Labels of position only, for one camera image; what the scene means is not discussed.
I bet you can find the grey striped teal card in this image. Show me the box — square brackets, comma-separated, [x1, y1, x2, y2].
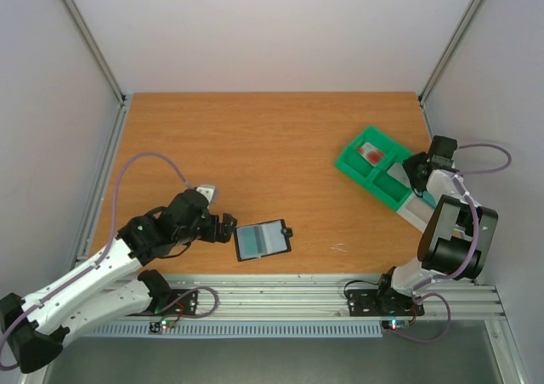
[237, 223, 290, 258]

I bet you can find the black leather card holder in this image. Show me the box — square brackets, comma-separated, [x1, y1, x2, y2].
[235, 217, 295, 263]

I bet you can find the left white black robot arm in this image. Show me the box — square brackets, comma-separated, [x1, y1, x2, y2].
[1, 186, 237, 374]

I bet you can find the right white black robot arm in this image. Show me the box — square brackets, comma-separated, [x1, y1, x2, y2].
[374, 135, 499, 316]

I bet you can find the grey card in tray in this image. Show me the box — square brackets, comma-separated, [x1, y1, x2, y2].
[387, 162, 411, 188]

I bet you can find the teal card in bin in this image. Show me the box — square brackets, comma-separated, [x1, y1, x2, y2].
[419, 191, 436, 209]

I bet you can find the red white card in tray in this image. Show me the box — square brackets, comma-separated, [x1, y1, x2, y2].
[357, 142, 385, 167]

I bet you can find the clear plastic bin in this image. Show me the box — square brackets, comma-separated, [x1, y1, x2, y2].
[396, 193, 434, 232]

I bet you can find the green plastic sorting tray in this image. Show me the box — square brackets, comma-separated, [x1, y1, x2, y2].
[335, 126, 413, 212]

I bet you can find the left controller board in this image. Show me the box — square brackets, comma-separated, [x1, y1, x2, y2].
[148, 320, 177, 334]

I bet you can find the controller board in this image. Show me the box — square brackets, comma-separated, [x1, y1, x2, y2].
[382, 319, 413, 331]
[148, 320, 177, 334]

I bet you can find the right controller board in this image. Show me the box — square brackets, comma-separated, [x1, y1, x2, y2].
[382, 319, 413, 331]

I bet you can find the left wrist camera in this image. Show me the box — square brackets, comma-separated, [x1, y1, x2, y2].
[195, 184, 218, 206]

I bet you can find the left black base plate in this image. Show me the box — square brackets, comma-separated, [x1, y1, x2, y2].
[139, 289, 198, 316]

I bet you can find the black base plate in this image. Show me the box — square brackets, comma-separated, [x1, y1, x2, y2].
[139, 289, 198, 316]
[345, 289, 425, 318]

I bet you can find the grey slotted cable duct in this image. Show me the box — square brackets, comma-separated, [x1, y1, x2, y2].
[88, 320, 383, 340]

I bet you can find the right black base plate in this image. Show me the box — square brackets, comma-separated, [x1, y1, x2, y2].
[345, 289, 425, 318]

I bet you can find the right aluminium corner post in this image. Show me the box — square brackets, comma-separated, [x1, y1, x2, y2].
[417, 0, 498, 106]

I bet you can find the aluminium corner post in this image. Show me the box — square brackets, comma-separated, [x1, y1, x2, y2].
[60, 0, 127, 106]
[417, 0, 498, 106]

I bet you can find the left aluminium corner post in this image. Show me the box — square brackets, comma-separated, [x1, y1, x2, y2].
[60, 0, 127, 106]

